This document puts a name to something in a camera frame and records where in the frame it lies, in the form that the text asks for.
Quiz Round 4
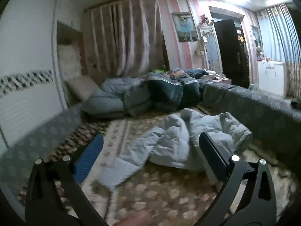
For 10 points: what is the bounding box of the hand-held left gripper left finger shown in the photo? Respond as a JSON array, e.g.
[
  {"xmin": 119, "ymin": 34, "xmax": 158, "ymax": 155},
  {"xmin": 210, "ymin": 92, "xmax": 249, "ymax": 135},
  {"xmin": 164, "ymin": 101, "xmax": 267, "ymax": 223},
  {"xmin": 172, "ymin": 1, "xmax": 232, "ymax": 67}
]
[{"xmin": 25, "ymin": 134, "xmax": 109, "ymax": 226}]

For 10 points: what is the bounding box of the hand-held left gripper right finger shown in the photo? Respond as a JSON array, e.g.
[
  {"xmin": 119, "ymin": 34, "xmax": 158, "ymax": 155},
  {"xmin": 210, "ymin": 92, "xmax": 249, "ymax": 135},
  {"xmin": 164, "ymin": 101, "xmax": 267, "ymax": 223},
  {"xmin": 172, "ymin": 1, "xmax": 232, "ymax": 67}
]
[{"xmin": 194, "ymin": 132, "xmax": 278, "ymax": 226}]

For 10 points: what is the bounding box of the light blue padded jacket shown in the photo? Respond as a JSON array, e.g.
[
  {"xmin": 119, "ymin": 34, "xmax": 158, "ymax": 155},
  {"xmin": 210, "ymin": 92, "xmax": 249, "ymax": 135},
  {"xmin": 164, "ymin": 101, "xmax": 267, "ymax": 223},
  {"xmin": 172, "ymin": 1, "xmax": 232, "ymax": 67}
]
[{"xmin": 97, "ymin": 108, "xmax": 253, "ymax": 190}]

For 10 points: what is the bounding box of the person's left hand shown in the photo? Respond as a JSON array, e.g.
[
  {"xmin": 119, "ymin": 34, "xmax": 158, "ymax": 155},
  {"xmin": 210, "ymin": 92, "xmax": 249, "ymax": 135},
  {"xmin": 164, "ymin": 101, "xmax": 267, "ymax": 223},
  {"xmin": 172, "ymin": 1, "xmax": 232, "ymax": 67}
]
[{"xmin": 115, "ymin": 211, "xmax": 153, "ymax": 226}]

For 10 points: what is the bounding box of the grey patterned bed surround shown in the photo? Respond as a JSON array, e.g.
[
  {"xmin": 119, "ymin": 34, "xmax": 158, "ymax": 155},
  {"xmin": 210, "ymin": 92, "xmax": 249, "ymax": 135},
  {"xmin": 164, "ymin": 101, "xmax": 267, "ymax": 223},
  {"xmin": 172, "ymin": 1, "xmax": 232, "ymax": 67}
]
[{"xmin": 0, "ymin": 79, "xmax": 301, "ymax": 193}]

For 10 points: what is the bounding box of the beige pillow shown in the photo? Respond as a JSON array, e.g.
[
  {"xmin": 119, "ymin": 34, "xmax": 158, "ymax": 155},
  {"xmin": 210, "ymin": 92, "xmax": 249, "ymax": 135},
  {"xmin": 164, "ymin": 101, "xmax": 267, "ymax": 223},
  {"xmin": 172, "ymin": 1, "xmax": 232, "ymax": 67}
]
[{"xmin": 65, "ymin": 75, "xmax": 101, "ymax": 102}]

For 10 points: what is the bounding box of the floral bed blanket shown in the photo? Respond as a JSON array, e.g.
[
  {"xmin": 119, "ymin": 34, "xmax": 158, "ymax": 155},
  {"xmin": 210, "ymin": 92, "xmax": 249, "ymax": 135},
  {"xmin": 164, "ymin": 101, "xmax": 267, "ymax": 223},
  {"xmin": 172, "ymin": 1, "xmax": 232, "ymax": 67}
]
[{"xmin": 14, "ymin": 106, "xmax": 297, "ymax": 226}]

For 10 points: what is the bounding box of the white cabinet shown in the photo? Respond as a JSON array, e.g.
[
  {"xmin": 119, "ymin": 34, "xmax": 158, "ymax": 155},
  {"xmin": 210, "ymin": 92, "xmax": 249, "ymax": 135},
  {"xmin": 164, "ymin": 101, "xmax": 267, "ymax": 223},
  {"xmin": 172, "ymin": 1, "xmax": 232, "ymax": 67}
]
[{"xmin": 257, "ymin": 60, "xmax": 288, "ymax": 98}]

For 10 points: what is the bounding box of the white lace cushion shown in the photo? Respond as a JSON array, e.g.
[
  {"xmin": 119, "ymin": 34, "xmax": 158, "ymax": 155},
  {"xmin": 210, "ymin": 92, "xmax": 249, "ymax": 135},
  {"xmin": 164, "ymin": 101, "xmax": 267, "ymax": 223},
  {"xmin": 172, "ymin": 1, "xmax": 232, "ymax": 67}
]
[{"xmin": 58, "ymin": 44, "xmax": 83, "ymax": 80}]

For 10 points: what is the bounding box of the dark door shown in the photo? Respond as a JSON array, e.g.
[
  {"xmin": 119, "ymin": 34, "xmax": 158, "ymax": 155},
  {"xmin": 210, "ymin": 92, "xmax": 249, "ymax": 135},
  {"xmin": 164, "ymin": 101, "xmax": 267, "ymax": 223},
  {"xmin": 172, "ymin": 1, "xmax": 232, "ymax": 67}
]
[{"xmin": 213, "ymin": 19, "xmax": 250, "ymax": 89}]

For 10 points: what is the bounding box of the white framed mirror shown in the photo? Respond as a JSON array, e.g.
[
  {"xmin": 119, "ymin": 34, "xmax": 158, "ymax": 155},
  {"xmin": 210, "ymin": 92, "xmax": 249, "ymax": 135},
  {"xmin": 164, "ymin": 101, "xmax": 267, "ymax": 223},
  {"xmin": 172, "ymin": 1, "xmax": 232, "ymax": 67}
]
[{"xmin": 198, "ymin": 25, "xmax": 223, "ymax": 74}]

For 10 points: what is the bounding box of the white wardrobe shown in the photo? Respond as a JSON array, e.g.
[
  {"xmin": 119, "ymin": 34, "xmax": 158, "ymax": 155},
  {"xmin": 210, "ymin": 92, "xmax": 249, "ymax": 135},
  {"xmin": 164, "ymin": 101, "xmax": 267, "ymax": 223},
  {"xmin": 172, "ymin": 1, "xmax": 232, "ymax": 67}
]
[{"xmin": 0, "ymin": 0, "xmax": 68, "ymax": 149}]

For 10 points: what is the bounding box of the beige curtain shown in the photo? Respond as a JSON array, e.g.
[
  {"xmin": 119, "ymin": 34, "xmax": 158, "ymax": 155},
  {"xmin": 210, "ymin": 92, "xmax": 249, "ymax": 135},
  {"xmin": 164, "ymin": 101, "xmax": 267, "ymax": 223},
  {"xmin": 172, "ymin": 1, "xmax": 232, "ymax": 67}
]
[{"xmin": 82, "ymin": 0, "xmax": 170, "ymax": 85}]

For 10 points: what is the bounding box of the dried flower decoration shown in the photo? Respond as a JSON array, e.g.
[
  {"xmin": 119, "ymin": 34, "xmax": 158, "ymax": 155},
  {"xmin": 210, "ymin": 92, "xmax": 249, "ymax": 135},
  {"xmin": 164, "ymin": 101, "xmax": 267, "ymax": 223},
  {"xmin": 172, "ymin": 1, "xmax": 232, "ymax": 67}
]
[{"xmin": 200, "ymin": 14, "xmax": 214, "ymax": 25}]

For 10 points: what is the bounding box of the blue striped curtain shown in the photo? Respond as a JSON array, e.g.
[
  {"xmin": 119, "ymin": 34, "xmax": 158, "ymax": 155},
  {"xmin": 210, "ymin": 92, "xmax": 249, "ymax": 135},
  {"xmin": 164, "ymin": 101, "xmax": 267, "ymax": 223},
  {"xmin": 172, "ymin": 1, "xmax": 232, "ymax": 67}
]
[{"xmin": 256, "ymin": 3, "xmax": 301, "ymax": 99}]

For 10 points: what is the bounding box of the small wall poster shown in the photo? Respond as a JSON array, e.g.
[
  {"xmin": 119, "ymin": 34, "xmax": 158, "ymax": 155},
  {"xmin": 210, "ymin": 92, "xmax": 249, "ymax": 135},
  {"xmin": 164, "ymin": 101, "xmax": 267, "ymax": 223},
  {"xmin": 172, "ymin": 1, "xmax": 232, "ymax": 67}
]
[{"xmin": 251, "ymin": 25, "xmax": 262, "ymax": 49}]

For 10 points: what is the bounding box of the large wall poster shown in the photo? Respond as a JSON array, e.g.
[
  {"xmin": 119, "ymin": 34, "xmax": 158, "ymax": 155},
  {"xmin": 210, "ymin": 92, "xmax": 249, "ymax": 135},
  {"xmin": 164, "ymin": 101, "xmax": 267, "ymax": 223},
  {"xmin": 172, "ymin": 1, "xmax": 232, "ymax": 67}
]
[{"xmin": 172, "ymin": 12, "xmax": 198, "ymax": 43}]

